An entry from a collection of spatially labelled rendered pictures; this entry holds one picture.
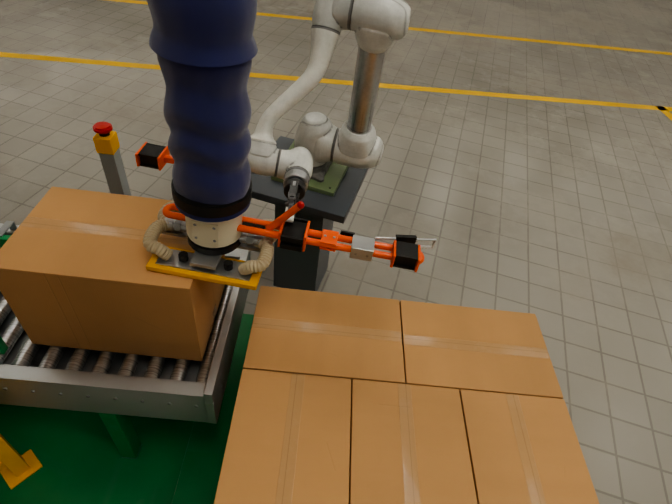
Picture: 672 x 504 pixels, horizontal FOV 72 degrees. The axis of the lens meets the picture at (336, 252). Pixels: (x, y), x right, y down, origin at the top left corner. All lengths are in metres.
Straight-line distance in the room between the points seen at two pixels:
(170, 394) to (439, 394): 0.93
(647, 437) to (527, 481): 1.18
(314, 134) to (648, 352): 2.25
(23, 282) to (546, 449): 1.77
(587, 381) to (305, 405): 1.67
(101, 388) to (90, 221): 0.55
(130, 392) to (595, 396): 2.20
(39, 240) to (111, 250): 0.23
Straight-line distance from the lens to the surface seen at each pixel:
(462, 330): 1.98
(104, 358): 1.85
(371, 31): 1.70
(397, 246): 1.42
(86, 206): 1.80
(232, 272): 1.44
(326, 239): 1.40
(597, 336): 3.09
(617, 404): 2.86
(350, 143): 1.99
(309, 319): 1.86
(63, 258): 1.63
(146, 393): 1.70
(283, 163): 1.66
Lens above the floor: 2.03
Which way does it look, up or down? 44 degrees down
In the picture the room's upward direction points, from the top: 9 degrees clockwise
